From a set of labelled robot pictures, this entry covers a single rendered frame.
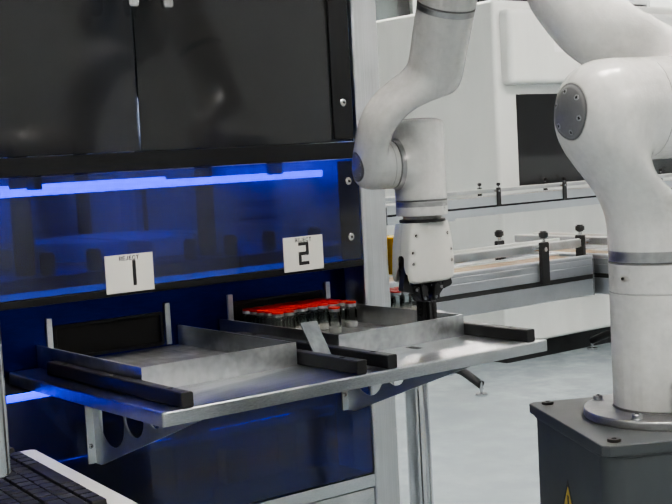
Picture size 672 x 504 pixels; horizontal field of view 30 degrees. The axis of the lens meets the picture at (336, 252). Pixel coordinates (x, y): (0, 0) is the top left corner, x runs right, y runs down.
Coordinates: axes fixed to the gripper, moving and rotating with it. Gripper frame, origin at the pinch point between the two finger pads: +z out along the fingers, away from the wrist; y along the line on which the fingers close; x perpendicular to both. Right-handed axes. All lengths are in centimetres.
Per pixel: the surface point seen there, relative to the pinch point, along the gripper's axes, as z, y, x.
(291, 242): -11.8, 9.6, -23.5
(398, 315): 2.1, -5.5, -13.7
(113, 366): 1, 54, -6
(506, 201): 2, -314, -293
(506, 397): 92, -279, -264
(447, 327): 2.5, -2.2, 2.3
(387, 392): 14.7, -0.7, -12.1
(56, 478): 9, 74, 18
